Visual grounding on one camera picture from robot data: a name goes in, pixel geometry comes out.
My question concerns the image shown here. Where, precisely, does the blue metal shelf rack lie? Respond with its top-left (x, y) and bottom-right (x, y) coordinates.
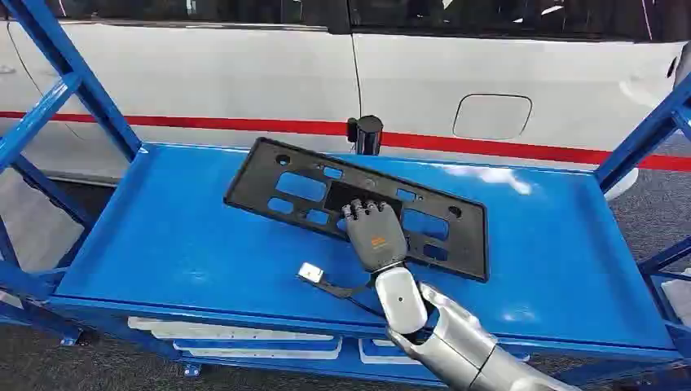
top-left (0, 0), bottom-right (691, 391)

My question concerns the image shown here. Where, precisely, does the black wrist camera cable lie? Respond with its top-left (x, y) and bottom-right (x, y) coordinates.
top-left (308, 278), bottom-right (390, 320)

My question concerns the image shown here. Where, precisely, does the red barrier belt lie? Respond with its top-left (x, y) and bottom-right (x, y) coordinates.
top-left (0, 110), bottom-right (691, 174)

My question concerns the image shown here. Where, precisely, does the white car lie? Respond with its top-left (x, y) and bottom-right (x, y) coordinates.
top-left (0, 0), bottom-right (691, 202)

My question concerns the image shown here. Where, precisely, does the black stanchion post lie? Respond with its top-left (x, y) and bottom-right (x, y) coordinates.
top-left (345, 114), bottom-right (385, 157)

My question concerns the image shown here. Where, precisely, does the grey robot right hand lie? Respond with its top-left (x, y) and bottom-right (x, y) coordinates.
top-left (341, 198), bottom-right (410, 275)

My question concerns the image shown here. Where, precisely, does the black plastic plate frame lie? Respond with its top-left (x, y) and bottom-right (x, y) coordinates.
top-left (223, 137), bottom-right (491, 283)

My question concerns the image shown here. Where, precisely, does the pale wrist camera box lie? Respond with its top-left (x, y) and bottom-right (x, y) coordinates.
top-left (297, 261), bottom-right (325, 285)

